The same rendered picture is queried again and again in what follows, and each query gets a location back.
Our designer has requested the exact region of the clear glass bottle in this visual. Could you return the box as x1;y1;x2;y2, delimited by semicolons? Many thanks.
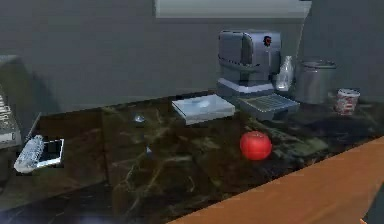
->
275;55;296;93

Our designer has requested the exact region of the pale blue square plate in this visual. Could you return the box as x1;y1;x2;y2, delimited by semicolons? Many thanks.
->
171;93;237;126

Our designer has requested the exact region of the red apple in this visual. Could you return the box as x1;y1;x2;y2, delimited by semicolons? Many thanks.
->
239;130;273;162

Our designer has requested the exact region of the grey coffee machine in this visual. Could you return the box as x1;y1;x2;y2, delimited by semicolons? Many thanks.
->
216;29;301;122

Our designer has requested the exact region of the grey metal pot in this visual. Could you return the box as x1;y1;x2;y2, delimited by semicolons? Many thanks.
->
293;58;337;105

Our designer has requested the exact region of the brown wooden counter front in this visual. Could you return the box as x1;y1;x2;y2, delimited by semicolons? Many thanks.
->
165;135;384;224

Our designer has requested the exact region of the white mobile phone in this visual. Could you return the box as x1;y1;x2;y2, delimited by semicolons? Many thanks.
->
35;138;65;169

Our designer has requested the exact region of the red and white cup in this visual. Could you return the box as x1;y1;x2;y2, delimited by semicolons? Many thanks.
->
334;88;361;117

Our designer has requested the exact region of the grey stove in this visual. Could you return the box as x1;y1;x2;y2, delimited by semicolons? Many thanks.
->
0;54;24;188

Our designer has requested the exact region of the white wall cupboard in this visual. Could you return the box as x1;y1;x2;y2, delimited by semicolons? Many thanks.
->
153;0;313;20

